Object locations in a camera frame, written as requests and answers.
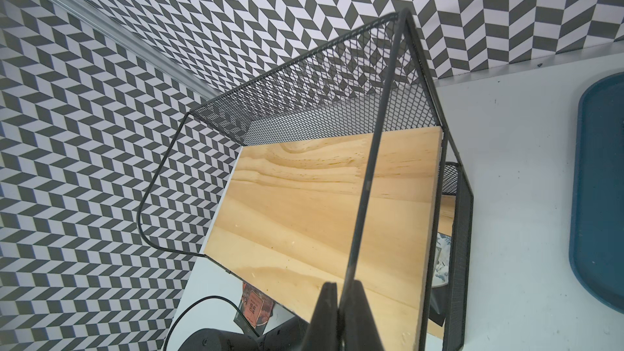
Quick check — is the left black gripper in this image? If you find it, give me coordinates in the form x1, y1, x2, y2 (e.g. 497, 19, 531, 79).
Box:
178, 318, 308, 351

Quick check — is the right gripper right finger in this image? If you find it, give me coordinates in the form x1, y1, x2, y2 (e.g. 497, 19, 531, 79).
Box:
344, 280, 384, 351

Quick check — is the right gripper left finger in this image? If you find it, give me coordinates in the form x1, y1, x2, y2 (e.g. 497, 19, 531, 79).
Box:
302, 282, 339, 351

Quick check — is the red label tea bag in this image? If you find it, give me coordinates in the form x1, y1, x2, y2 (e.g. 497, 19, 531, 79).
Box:
233, 282, 276, 337

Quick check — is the grey label tea bag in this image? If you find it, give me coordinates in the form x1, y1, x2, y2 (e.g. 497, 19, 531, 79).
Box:
429, 233, 452, 326

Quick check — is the teal tray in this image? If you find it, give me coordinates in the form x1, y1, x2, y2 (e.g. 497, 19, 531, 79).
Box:
568, 73, 623, 312

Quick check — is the black wire wooden shelf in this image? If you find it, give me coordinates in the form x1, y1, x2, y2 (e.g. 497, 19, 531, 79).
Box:
136, 6, 475, 351

